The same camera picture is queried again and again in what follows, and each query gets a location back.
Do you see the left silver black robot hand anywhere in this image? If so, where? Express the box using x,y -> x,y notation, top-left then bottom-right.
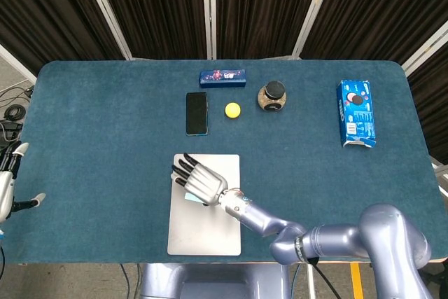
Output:
0,142 -> 46,223

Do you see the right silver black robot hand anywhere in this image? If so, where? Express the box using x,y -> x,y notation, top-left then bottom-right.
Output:
170,153 -> 228,207

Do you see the silver closed laptop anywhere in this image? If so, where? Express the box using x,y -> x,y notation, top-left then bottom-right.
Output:
167,153 -> 242,256

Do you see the black power adapter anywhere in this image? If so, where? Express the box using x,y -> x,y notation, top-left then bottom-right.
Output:
0,120 -> 24,146

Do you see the black smartphone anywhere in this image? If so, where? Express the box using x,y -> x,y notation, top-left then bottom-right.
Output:
185,91 -> 209,136

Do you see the yellow ball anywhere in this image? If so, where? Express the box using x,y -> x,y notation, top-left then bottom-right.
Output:
224,102 -> 242,118

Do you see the lavender robot torso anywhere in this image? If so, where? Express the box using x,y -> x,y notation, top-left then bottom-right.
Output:
139,263 -> 291,299

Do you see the blue felt table cover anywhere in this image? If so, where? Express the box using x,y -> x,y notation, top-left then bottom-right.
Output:
0,60 -> 444,265

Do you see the dark blue rectangular box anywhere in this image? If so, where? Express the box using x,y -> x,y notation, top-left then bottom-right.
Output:
199,69 -> 248,89

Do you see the glass jar black lid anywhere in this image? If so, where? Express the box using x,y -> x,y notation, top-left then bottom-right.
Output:
258,81 -> 288,111

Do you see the white table leg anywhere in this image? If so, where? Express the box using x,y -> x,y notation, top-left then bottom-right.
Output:
307,264 -> 316,299

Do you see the blue Oreo cookie box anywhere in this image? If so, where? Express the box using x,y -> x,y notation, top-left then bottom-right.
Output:
336,79 -> 377,148

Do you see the dark curtain partition panel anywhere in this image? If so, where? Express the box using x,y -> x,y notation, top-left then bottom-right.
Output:
209,0 -> 337,59
402,29 -> 448,165
83,0 -> 213,60
0,0 -> 132,69
300,0 -> 448,65

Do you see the black coiled cable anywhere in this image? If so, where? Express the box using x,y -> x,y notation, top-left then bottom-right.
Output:
3,104 -> 27,121

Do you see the thin grey floor cable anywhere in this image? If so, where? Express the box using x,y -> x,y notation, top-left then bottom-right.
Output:
0,83 -> 34,104

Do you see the thin black hanging cable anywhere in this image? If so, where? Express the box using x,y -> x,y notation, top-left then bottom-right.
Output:
120,263 -> 132,299

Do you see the thin blue cable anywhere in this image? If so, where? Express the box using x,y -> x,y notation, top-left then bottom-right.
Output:
292,263 -> 302,299

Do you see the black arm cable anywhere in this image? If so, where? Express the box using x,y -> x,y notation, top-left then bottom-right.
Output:
307,258 -> 341,299

